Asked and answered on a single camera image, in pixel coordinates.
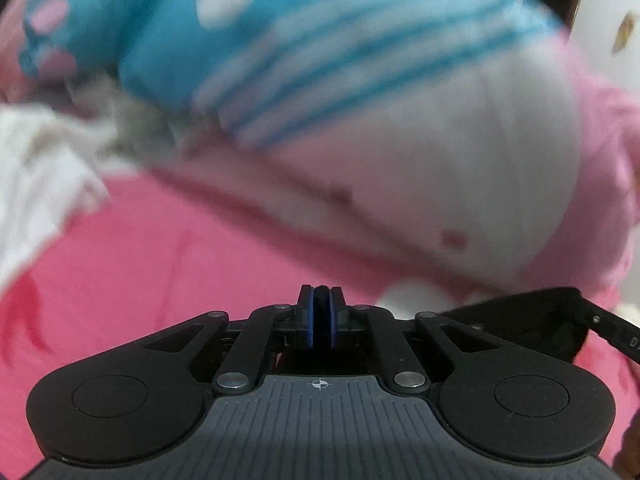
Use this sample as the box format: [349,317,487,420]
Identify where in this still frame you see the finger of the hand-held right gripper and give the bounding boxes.
[544,287,597,363]

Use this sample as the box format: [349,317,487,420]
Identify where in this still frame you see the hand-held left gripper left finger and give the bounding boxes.
[142,285,322,396]

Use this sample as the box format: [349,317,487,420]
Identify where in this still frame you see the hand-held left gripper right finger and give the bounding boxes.
[321,285,501,396]

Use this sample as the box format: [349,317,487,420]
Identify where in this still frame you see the black printed t-shirt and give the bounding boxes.
[442,297,551,356]

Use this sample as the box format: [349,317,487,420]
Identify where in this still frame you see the pink floral blanket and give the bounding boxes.
[0,170,640,476]

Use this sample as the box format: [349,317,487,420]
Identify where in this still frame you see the pink and blue quilt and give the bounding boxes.
[20,0,640,301]

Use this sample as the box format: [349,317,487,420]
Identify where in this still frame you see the crumpled white shirt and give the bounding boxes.
[0,105,113,291]

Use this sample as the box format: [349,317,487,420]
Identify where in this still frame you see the yellow hanging wall item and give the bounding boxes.
[611,12,637,56]

